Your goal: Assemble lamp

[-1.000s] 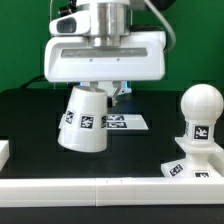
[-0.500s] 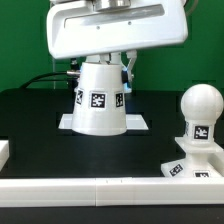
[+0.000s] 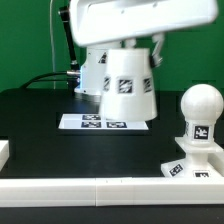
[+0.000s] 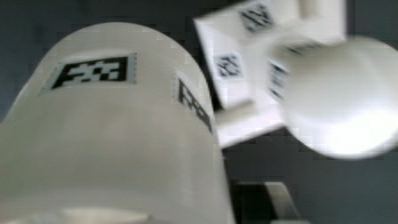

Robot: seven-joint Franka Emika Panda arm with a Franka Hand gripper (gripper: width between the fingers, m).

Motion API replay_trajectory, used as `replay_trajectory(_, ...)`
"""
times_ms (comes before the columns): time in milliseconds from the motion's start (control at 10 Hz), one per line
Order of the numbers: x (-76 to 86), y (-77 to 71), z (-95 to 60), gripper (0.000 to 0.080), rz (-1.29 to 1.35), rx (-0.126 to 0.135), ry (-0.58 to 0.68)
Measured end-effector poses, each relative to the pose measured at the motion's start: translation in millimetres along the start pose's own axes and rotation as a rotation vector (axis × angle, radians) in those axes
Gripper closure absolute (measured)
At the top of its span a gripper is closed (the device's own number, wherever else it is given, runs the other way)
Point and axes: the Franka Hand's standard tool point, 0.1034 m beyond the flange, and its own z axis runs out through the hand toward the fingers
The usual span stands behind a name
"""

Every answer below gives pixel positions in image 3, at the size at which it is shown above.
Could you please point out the white lamp bulb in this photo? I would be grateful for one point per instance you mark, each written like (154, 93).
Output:
(201, 105)

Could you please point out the white left fence wall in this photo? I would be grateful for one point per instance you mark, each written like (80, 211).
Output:
(4, 152)

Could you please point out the white marker sheet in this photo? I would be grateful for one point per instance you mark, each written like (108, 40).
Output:
(96, 122)

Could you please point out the white lamp shade cone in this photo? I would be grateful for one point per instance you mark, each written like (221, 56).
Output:
(128, 88)

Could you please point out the white fence wall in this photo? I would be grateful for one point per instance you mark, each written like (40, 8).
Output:
(4, 152)
(110, 191)

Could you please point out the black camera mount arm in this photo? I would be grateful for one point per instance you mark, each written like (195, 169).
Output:
(65, 18)

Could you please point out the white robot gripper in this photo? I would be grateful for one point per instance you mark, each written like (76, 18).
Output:
(102, 21)

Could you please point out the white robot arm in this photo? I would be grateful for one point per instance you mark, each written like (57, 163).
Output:
(92, 70)

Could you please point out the white front fence wall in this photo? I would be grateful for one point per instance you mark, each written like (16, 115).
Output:
(110, 191)

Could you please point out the white lamp base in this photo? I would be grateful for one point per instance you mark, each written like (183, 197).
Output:
(195, 164)

